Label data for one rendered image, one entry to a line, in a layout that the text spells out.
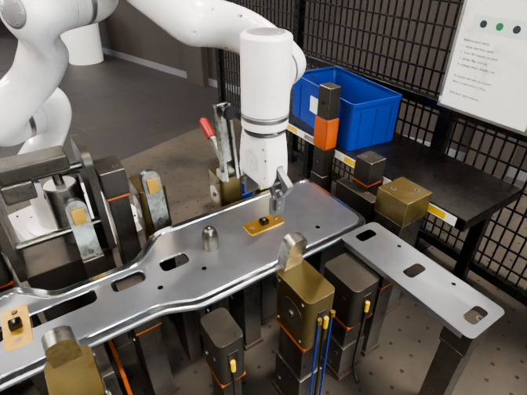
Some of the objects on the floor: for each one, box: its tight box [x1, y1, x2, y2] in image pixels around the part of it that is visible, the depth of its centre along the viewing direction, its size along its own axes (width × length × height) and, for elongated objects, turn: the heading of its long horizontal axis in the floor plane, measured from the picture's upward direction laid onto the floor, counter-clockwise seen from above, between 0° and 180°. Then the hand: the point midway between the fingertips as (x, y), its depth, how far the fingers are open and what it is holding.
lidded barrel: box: [60, 23, 104, 65], centre depth 536 cm, size 59×56×69 cm
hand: (263, 197), depth 78 cm, fingers open, 8 cm apart
